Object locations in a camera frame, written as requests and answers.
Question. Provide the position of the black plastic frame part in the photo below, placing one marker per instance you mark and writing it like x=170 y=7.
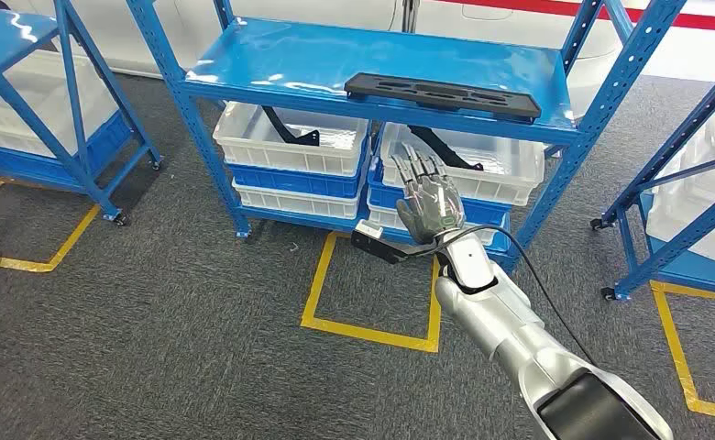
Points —
x=394 y=88

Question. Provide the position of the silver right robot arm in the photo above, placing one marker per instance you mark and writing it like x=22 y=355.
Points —
x=503 y=316

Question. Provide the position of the black curved trim part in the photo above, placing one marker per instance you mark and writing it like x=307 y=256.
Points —
x=448 y=158
x=284 y=135

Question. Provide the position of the blue metal shelf rack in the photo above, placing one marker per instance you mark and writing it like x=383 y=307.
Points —
x=333 y=61
x=697 y=267
x=5 y=30

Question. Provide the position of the white plastic crate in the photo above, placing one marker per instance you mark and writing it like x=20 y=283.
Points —
x=284 y=161
x=382 y=217
x=503 y=182
x=297 y=203
x=710 y=212
x=29 y=121

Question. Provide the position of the blue plastic crate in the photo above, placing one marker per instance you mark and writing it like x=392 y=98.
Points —
x=485 y=212
x=108 y=139
x=291 y=182

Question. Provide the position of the yellow floor tape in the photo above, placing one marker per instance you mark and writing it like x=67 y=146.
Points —
x=369 y=334
x=673 y=340
x=29 y=265

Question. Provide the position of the white car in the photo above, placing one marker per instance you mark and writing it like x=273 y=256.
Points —
x=333 y=9

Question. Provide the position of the red barrier belt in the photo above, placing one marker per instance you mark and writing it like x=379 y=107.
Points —
x=697 y=21

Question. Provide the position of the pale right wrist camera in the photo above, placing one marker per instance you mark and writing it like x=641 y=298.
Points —
x=368 y=229

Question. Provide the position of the black camera bracket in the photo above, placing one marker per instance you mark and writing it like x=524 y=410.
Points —
x=388 y=249

